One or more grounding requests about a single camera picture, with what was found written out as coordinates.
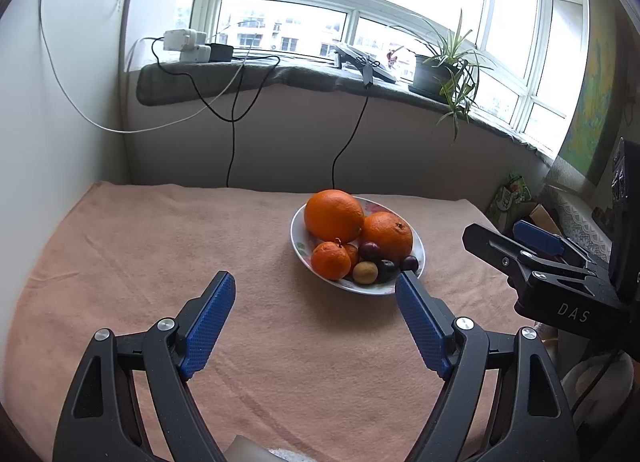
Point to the potted spider plant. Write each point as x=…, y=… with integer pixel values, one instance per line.
x=430, y=77

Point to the small black inline adapter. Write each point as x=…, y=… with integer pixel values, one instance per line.
x=368, y=77

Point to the peach towel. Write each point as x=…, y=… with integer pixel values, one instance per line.
x=300, y=367

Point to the small olive round fruit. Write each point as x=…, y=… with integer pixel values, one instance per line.
x=365, y=272

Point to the white foam board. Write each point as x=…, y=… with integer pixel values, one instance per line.
x=85, y=42

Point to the black power box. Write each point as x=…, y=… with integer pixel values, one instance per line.
x=221, y=52

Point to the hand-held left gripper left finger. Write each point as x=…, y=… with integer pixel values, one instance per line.
x=207, y=329

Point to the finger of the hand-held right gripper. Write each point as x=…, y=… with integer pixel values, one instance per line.
x=495, y=249
x=537, y=236

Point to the large orange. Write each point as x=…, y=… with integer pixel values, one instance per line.
x=334, y=214
x=387, y=238

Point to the grey windowsill cloth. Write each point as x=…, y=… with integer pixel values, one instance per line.
x=175, y=82

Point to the white floral plate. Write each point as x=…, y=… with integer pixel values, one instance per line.
x=298, y=232

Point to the white window frame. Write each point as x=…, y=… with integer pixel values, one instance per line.
x=360, y=2

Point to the small mandarin with stem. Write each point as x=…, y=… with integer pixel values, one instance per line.
x=330, y=260

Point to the green wall poster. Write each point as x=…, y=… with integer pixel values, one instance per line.
x=595, y=92

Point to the cardboard box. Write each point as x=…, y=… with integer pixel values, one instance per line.
x=542, y=217

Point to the green snack packet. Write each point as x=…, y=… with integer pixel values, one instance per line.
x=507, y=197

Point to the grey folding stand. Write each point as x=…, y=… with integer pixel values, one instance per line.
x=360, y=60

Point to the dark plum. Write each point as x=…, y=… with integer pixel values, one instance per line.
x=369, y=250
x=410, y=263
x=387, y=270

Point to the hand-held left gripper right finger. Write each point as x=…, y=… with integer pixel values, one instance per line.
x=420, y=327

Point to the small white power adapter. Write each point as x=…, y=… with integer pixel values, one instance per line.
x=195, y=55

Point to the large white power adapter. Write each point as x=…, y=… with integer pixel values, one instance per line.
x=182, y=40

